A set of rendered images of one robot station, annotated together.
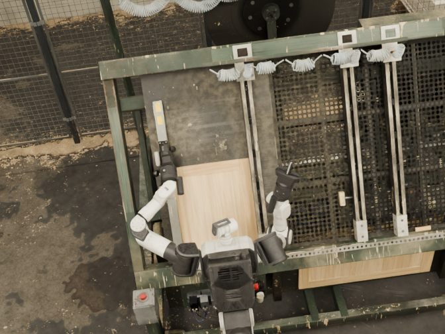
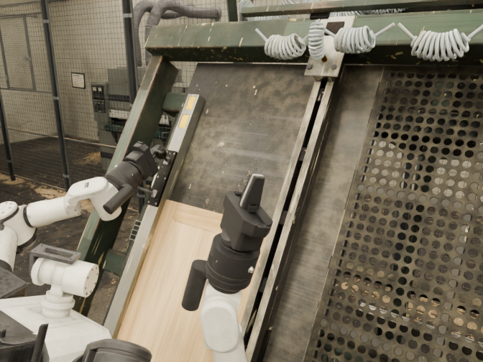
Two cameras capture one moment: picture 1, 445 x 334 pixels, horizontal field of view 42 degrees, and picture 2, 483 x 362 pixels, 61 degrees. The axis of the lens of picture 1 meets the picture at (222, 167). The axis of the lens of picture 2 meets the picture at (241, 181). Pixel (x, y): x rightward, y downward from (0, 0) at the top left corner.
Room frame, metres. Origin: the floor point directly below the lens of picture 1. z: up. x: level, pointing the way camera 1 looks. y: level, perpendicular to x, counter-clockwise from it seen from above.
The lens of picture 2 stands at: (1.48, -0.69, 1.84)
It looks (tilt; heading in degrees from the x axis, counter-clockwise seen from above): 17 degrees down; 36
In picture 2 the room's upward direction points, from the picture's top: straight up
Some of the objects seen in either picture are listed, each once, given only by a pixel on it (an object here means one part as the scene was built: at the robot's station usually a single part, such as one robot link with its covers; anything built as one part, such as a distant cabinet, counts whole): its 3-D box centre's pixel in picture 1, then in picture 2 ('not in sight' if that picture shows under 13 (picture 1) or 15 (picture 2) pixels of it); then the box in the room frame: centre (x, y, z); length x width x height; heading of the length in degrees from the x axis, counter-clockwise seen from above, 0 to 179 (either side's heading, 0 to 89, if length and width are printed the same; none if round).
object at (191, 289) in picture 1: (225, 301); not in sight; (1.93, 0.07, 0.69); 0.50 x 0.14 x 0.24; 91
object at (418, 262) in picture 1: (367, 253); not in sight; (2.28, -0.87, 0.53); 0.90 x 0.02 x 0.55; 91
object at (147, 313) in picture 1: (146, 307); not in sight; (1.85, 0.51, 0.84); 0.12 x 0.12 x 0.18; 1
